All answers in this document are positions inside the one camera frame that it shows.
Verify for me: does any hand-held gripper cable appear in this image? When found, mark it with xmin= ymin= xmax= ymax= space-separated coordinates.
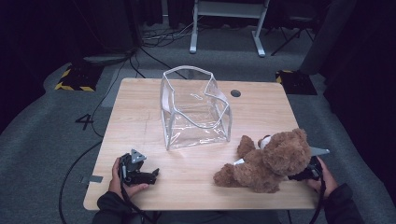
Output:
xmin=119 ymin=161 xmax=160 ymax=224
xmin=309 ymin=167 xmax=328 ymax=224

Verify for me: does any grey floor tape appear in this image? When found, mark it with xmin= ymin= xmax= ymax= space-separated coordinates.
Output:
xmin=78 ymin=175 xmax=104 ymax=185

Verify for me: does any left hand-held gripper cable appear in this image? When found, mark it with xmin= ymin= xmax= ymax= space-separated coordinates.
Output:
xmin=119 ymin=161 xmax=160 ymax=224

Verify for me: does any grey draped cloth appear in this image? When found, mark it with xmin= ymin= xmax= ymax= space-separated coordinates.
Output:
xmin=298 ymin=0 xmax=358 ymax=76

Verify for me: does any black yellow striped base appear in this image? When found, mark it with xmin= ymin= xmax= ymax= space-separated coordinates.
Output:
xmin=275 ymin=69 xmax=318 ymax=96
xmin=54 ymin=63 xmax=106 ymax=92

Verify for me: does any white desk frame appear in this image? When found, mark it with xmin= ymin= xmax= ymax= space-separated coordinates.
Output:
xmin=189 ymin=0 xmax=271 ymax=58

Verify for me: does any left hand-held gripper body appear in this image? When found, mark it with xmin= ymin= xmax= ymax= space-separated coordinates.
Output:
xmin=118 ymin=148 xmax=157 ymax=187

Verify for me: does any dark equipment stand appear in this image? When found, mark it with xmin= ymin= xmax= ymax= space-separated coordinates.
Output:
xmin=71 ymin=0 xmax=142 ymax=67

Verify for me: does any clear plastic bag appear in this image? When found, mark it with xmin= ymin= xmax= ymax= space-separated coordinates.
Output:
xmin=159 ymin=64 xmax=233 ymax=151

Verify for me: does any long black floor cable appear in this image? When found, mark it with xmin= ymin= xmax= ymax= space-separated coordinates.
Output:
xmin=58 ymin=59 xmax=138 ymax=224

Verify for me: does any bundle of floor cables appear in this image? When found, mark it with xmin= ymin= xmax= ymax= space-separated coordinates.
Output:
xmin=141 ymin=15 xmax=204 ymax=49

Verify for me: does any black tripod stand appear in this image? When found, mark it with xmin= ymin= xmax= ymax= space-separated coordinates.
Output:
xmin=270 ymin=15 xmax=316 ymax=57

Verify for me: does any brown teddy bear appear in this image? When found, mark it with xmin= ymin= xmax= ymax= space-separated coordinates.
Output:
xmin=213 ymin=128 xmax=312 ymax=194

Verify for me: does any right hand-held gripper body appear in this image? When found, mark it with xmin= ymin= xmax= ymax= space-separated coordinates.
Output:
xmin=288 ymin=147 xmax=331 ymax=183

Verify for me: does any person's right hand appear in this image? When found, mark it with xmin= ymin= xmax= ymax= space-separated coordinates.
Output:
xmin=306 ymin=157 xmax=339 ymax=200

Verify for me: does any person's left hand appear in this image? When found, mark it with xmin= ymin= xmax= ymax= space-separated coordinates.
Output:
xmin=107 ymin=157 xmax=149 ymax=200

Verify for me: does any right hand-held gripper cable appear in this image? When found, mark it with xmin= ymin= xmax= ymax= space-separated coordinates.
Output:
xmin=309 ymin=167 xmax=328 ymax=224

